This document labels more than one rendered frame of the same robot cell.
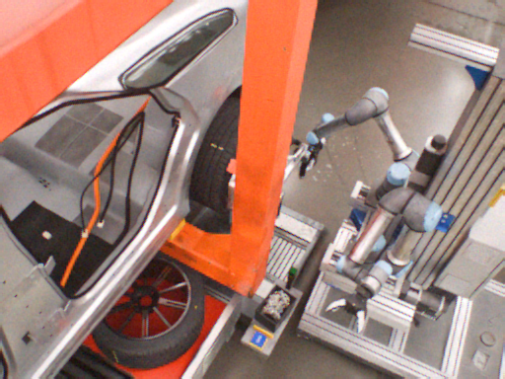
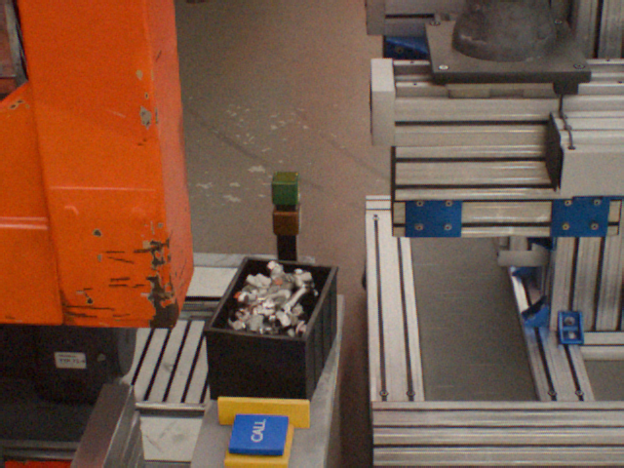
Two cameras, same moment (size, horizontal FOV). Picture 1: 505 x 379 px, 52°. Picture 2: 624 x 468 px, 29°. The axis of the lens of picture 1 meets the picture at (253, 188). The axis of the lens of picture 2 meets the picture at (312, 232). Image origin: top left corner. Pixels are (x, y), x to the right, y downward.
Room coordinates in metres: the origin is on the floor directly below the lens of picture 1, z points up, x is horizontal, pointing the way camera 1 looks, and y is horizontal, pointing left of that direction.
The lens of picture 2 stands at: (-0.09, 0.17, 1.43)
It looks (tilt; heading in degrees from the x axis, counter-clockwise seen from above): 29 degrees down; 343
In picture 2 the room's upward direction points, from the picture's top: 1 degrees counter-clockwise
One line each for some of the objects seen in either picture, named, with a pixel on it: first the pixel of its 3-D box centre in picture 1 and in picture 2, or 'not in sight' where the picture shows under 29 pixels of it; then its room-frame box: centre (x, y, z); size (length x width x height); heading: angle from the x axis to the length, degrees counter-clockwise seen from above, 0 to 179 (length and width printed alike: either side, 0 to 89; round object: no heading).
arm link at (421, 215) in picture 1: (406, 238); not in sight; (1.35, -0.73, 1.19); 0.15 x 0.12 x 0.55; 56
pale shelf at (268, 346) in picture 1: (272, 316); (275, 380); (1.24, -0.19, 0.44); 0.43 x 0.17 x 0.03; 157
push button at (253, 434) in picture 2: (258, 340); (258, 437); (1.09, -0.13, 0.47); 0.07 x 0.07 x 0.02; 67
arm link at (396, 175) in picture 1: (396, 177); not in sight; (1.90, -0.78, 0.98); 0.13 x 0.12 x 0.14; 148
